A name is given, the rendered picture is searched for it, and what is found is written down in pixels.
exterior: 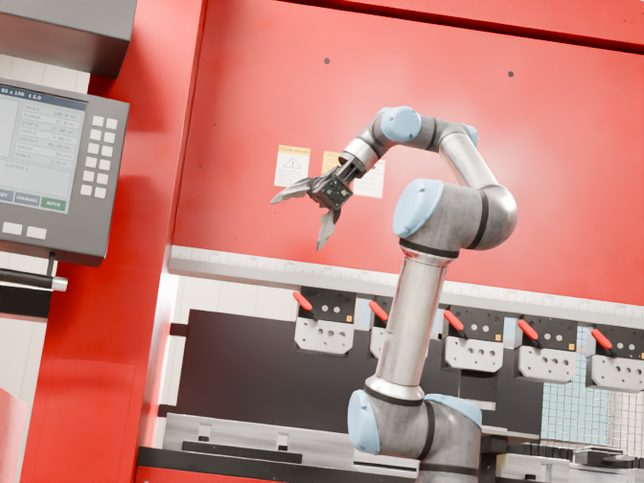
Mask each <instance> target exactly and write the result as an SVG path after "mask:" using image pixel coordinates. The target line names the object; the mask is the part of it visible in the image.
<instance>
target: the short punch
mask: <svg viewBox="0 0 644 483"><path fill-rule="evenodd" d="M497 380H498V374H491V373H483V372H475V371H468V370H460V372H459V385H458V399H462V400H465V401H468V402H470V403H473V404H475V405H476V406H478V407H479V408H481V409H490V410H495V403H496V394H497Z"/></svg>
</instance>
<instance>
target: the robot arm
mask: <svg viewBox="0 0 644 483"><path fill-rule="evenodd" d="M477 143H478V136H477V130H476V129H475V128H474V127H473V126H467V125H465V124H463V123H455V122H451V121H447V120H442V119H438V118H434V117H430V116H426V115H422V114H418V113H417V112H416V111H415V110H414V109H412V108H411V107H408V106H399V107H394V108H392V107H384V108H383V109H382V110H381V111H380V112H379V113H377V114H376V115H375V116H374V117H373V119H372V120H371V121H370V122H369V124H368V125H367V126H366V127H365V128H364V129H363V130H362V131H361V132H360V133H359V134H358V136H357V137H356V138H355V139H354V140H353V141H352V142H351V143H350V144H349V145H348V146H347V147H346V148H345V149H344V151H342V153H341V154H340V156H339V157H338V158H337V159H338V162H339V164H340V165H341V167H340V166H338V165H337V166H335V167H334V168H332V169H330V170H329V171H327V172H323V174H322V175H321V176H316V177H306V178H302V179H300V180H298V181H296V182H295V183H293V184H292V185H290V186H289V187H287V188H286V189H284V190H283V191H281V192H280V193H279V194H277V195H276V196H275V197H274V198H273V199H272V200H271V201H270V204H275V203H279V202H281V201H282V200H288V199H290V198H292V197H297V198H299V197H303V196H305V195H306V193H307V194H308V195H309V196H310V198H312V199H313V200H314V201H315V202H316V203H319V208H323V207H324V208H328V209H329V211H328V213H326V214H324V215H322V216H321V220H320V221H321V230H320V231H319V239H318V241H317V242H316V250H317V251H319V250H320V249H321V248H322V247H323V246H324V245H325V244H326V242H327V241H328V239H329V237H330V236H331V235H332V234H333V233H334V226H335V224H336V223H337V221H338V219H339V217H340V214H341V207H342V206H343V205H344V204H345V202H346V201H347V200H348V199H349V198H350V197H351V196H352V195H353V194H354V192H353V191H352V190H351V189H350V185H351V183H352V182H353V181H354V180H355V179H356V178H357V179H361V178H362V177H363V176H364V175H365V174H366V173H368V172H369V171H370V170H371V169H372V170H374V169H375V168H376V166H375V164H377V163H378V162H379V161H380V159H381V158H382V157H383V156H384V154H386V153H387V152H388V151H389V150H390V149H391V148H392V147H395V146H397V145H401V146H406V147H411V148H414V149H419V150H427V151H431V152H436V153H438V154H439V155H440V157H441V159H442V160H443V162H444V164H445V166H446V168H447V170H448V172H449V174H450V176H451V178H452V179H453V181H454V183H455V185H454V184H450V183H446V182H442V181H441V180H430V179H423V178H419V179H416V180H414V181H412V182H411V183H410V184H408V186H407V187H406V188H405V189H404V191H403V192H402V195H401V197H400V199H399V201H398V203H397V206H396V209H395V213H394V217H393V220H394V222H393V231H394V233H395V235H397V236H398V237H399V238H400V240H399V247H400V249H401V250H402V253H403V259H402V267H401V271H400V275H399V279H398V283H397V286H396V291H395V295H394V299H393V303H392V307H391V311H390V315H389V319H388V323H387V327H386V331H385V335H384V339H383V343H382V347H381V351H380V356H379V363H378V367H377V371H376V373H375V375H373V376H372V377H371V378H369V379H367V380H366V381H365V385H364V389H363V391H362V390H358V391H355V392H354V393H353V395H352V397H351V399H350V403H349V409H348V428H349V435H350V439H351V442H352V444H353V446H354V447H355V449H357V450H358V451H360V452H365V453H371V454H374V455H376V456H378V455H383V456H391V457H398V458H405V459H412V460H419V471H418V477H417V480H416V482H415V483H478V467H479V453H480V440H481V433H482V426H481V421H482V414H481V410H480V409H479V407H478V406H476V405H475V404H473V403H472V402H468V401H465V400H462V399H458V398H454V397H451V396H444V395H439V394H428V395H426V396H425V394H424V392H423V391H422V389H421V387H420V385H419V383H420V378H421V374H422V371H423V367H424V363H425V359H426V352H427V348H428V344H429V340H430V337H431V332H432V328H433V324H434V320H435V316H436V312H437V309H438V305H439V301H440V297H441V293H442V289H443V285H444V281H445V277H446V273H447V269H448V266H449V265H450V264H451V263H453V262H454V261H456V260H458V257H459V253H460V249H461V248H463V249H469V250H474V251H485V250H489V249H493V248H495V247H497V246H499V245H501V244H503V243H504V242H505V241H507V240H508V239H509V237H510V236H511V235H512V234H513V232H514V230H515V228H516V226H517V222H518V207H517V205H516V202H515V200H514V198H513V197H512V195H511V193H510V192H509V191H508V190H507V189H506V188H505V187H503V186H501V185H499V184H498V183H497V182H496V180H495V178H494V176H493V175H492V173H491V171H490V170H489V168H488V167H487V165H486V164H485V162H484V160H483V159H482V157H481V156H480V154H479V153H478V151H477V149H476V148H477ZM346 198H347V199H346ZM424 397H425V398H424Z"/></svg>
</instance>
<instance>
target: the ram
mask: <svg viewBox="0 0 644 483"><path fill-rule="evenodd" d="M399 106H408V107H411V108H412V109H414V110H415V111H416V112H417V113H418V114H422V115H426V116H430V117H434V118H438V119H442V120H447V121H451V122H455V123H463V124H465V125H467V126H471V127H474V128H475V129H476V130H477V136H478V143H477V148H476V149H477V151H478V153H479V154H480V156H481V157H482V159H483V160H484V162H485V164H486V165H487V167H488V168H489V170H490V171H491V173H492V175H493V176H494V178H495V180H496V182H497V183H498V184H499V185H501V186H503V187H505V188H506V189H507V190H508V191H509V192H510V193H511V195H512V197H513V198H514V200H515V202H516V205H517V212H518V215H517V226H516V228H515V230H514V232H513V234H512V235H511V236H510V237H509V239H508V240H507V241H505V242H504V243H503V244H501V245H499V246H497V247H495V248H493V249H489V250H485V251H474V250H469V249H463V248H461V249H460V253H459V257H458V260H456V261H454V262H453V263H451V264H450V265H449V266H448V269H447V273H446V277H445V281H450V282H456V283H464V284H472V285H479V286H486V287H494V288H507V289H515V290H523V291H530V292H537V293H545V294H552V295H560V296H567V297H574V298H582V299H589V300H597V301H604V302H612V303H619V304H626V305H634V306H641V307H644V55H638V54H632V53H625V52H618V51H612V50H606V49H599V48H592V47H586V46H580V45H573V44H566V43H560V42H553V41H547V40H540V39H534V38H527V37H521V36H514V35H507V34H496V33H489V32H482V31H476V30H470V29H463V28H456V27H450V26H444V25H437V24H430V23H424V22H418V21H411V20H404V19H398V18H392V17H385V16H378V15H372V14H366V13H359V12H352V11H341V10H334V9H327V8H320V7H315V6H308V5H301V4H294V3H289V2H282V1H275V0H208V1H207V8H206V14H205V21H204V27H203V34H202V40H201V47H200V54H199V60H198V66H197V73H196V80H195V92H194V98H193V105H192V112H191V119H190V124H189V131H188V138H187V145H186V151H185V157H184V164H183V171H182V177H181V184H180V190H179V197H178V203H177V210H176V217H175V223H174V229H173V236H172V247H173V245H176V246H184V247H191V248H198V249H206V250H213V251H220V252H228V253H235V254H243V255H250V256H258V257H265V258H272V259H280V260H287V261H295V262H302V263H309V264H317V265H330V266H338V267H346V268H353V269H360V270H368V271H376V272H382V273H390V274H398V275H400V271H401V267H402V262H403V252H402V250H401V249H400V247H399V240H400V238H399V237H398V236H397V235H395V233H394V231H393V222H394V220H393V217H394V213H395V209H396V206H397V203H398V201H399V199H400V197H401V195H402V193H403V191H404V189H405V188H406V187H407V186H408V184H410V183H411V182H412V181H414V180H416V179H419V178H423V179H430V180H441V181H442V182H446V183H450V184H454V185H455V183H454V181H453V179H452V178H451V176H450V174H449V171H448V170H447V168H446V166H445V164H444V162H443V160H442V159H441V157H440V155H439V154H438V153H436V152H431V151H427V150H422V149H414V148H411V147H406V146H401V145H396V146H395V147H392V148H391V149H390V150H389V151H388V152H387V153H385V154H384V155H383V157H382V158H381V159H386V168H385V177H384V188H383V198H382V199H380V198H373V197H367V196H359V195H352V196H351V197H350V198H349V199H348V200H347V201H346V202H345V204H344V205H343V206H342V207H341V214H340V217H339V219H338V221H337V223H336V224H335V226H334V232H333V234H332V235H331V236H330V237H329V239H328V241H327V242H326V244H325V245H324V246H323V247H322V248H321V249H320V250H319V251H317V250H316V242H317V241H318V239H319V231H320V230H321V221H320V220H321V216H322V215H324V214H326V213H328V211H329V209H328V208H324V207H323V208H319V203H316V202H315V201H314V200H313V199H312V198H310V196H309V195H308V194H307V193H306V195H305V196H303V197H299V198H297V197H292V198H290V199H288V200H282V201H281V202H279V203H275V204H270V201H271V200H272V199H273V198H274V197H275V196H276V195H277V194H279V193H280V192H282V191H283V190H284V189H286V188H287V187H284V186H276V185H274V183H275V175H276V168H277V160H278V152H279V145H282V146H289V147H296V148H303V149H310V160H309V168H308V177H316V176H321V175H322V174H321V173H322V165H323V156H324V151H331V152H338V153H342V151H344V149H345V148H346V147H347V146H348V145H349V144H350V143H351V142H352V141H353V140H354V139H355V138H356V137H357V136H358V134H359V133H360V132H361V131H362V130H363V129H364V128H365V127H366V126H367V125H368V124H369V122H370V121H371V120H372V119H373V117H374V116H375V115H376V114H377V113H379V112H380V111H381V110H382V109H383V108H384V107H392V108H394V107H399ZM169 274H170V275H177V276H185V277H193V278H199V279H207V280H215V281H222V282H230V283H238V284H245V285H252V286H260V287H268V288H281V289H289V290H297V291H299V289H300V287H301V286H308V287H315V288H329V289H337V290H345V291H351V292H357V297H356V298H357V299H364V300H373V299H374V298H375V296H376V295H382V296H389V297H394V295H395V291H396V287H395V286H388V285H381V284H373V283H365V282H358V281H351V280H343V279H335V278H328V277H321V276H313V275H306V274H298V273H291V272H284V271H276V270H268V269H261V268H254V267H246V266H238V265H231V264H217V263H209V262H203V261H195V260H187V259H179V258H173V257H171V255H170V261H169ZM449 305H457V306H464V307H472V308H480V309H487V310H494V311H505V317H507V318H515V319H517V318H519V317H520V316H522V315H523V314H531V315H538V316H546V317H554V318H561V319H568V320H576V321H578V327H582V328H588V327H590V326H592V325H594V324H596V323H599V324H606V325H613V326H621V327H629V328H637V329H643V330H644V318H640V317H632V316H625V315H617V314H610V313H602V312H595V311H587V310H574V309H566V308H558V307H551V306H544V305H536V304H528V303H521V302H514V301H506V300H498V299H492V298H484V297H476V296H469V295H462V294H454V293H446V292H442V293H441V297H440V301H439V305H438V309H440V310H445V309H446V308H447V307H448V306H449Z"/></svg>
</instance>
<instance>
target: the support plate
mask: <svg viewBox="0 0 644 483"><path fill-rule="evenodd" d="M490 435H499V436H507V437H508V443H507V446H512V445H516V444H521V443H525V442H530V441H534V440H539V435H534V434H526V433H517V432H510V431H502V430H493V429H486V428H482V433H481V438H482V437H486V436H490Z"/></svg>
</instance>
